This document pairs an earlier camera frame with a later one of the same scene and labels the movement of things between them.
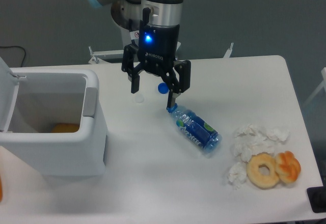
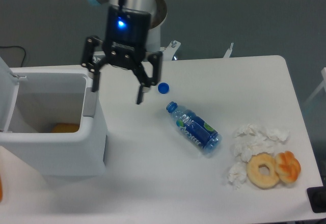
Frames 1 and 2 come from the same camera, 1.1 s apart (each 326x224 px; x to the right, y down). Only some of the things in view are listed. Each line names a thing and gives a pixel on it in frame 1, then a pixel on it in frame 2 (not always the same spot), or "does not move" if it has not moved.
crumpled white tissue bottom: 237,174 does not move
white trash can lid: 9,84 does not move
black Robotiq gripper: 157,51 → 126,43
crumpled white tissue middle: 246,145 does not move
